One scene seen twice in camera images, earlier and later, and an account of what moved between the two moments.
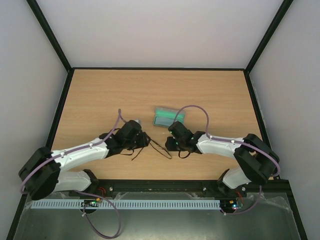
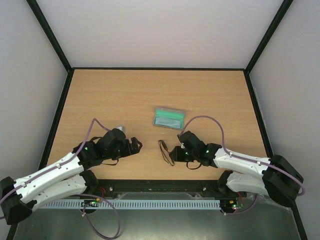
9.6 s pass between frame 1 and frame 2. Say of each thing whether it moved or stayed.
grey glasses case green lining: stayed
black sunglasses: moved
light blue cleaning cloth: stayed
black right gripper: moved
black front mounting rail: stayed
